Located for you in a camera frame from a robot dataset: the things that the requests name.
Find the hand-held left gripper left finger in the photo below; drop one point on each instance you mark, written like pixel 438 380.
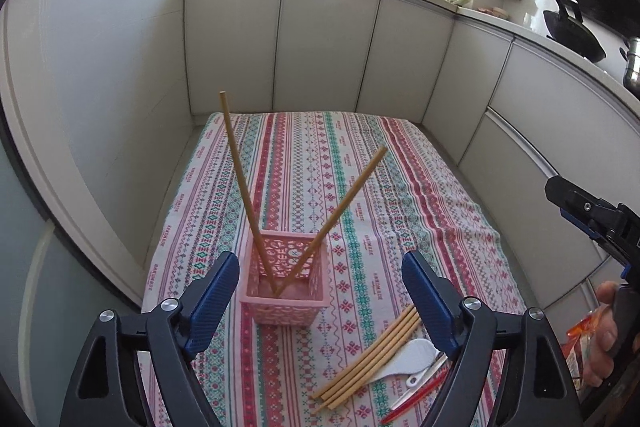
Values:
pixel 215 297

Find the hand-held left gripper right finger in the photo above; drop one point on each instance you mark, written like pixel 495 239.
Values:
pixel 425 302

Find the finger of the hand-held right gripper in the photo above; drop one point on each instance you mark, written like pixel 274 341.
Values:
pixel 575 199

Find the white rice paddle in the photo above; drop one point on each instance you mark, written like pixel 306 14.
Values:
pixel 417 352

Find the pink plastic utensil basket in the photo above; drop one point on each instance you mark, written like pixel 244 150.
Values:
pixel 285 312

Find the white plastic spoon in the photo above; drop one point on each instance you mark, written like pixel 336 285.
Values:
pixel 413 380

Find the red plastic spoon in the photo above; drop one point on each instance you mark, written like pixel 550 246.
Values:
pixel 400 413

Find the person's right hand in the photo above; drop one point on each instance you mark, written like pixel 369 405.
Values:
pixel 602 337

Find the orange snack bag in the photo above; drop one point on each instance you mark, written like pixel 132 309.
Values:
pixel 575 347

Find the striped patterned tablecloth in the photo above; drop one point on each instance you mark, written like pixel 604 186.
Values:
pixel 310 167

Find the black wok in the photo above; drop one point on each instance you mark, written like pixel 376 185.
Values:
pixel 572 29

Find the white kitchen cabinets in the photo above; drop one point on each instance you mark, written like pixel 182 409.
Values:
pixel 325 32

